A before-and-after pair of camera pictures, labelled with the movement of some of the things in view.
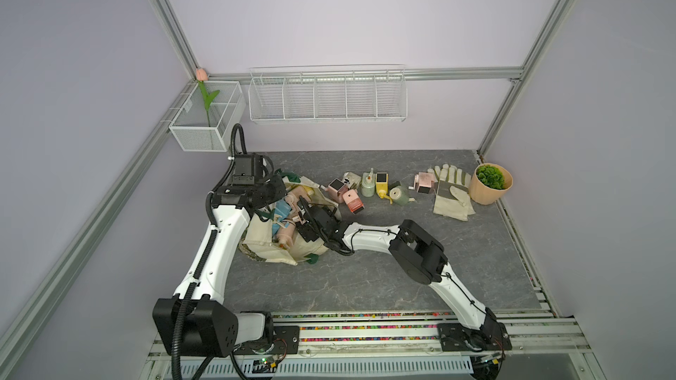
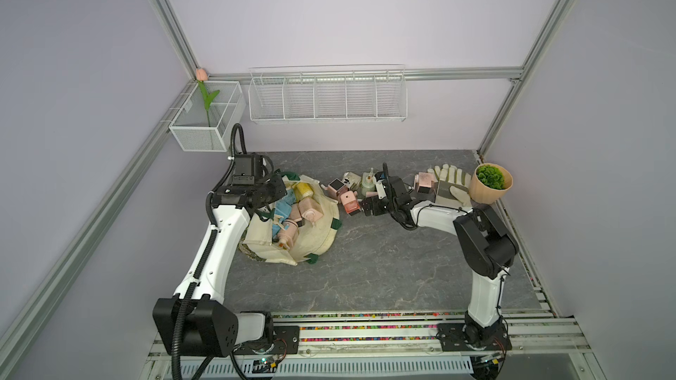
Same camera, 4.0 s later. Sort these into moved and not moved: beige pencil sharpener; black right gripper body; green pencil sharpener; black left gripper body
Moved: black right gripper body
Not moved: beige pencil sharpener; black left gripper body; green pencil sharpener
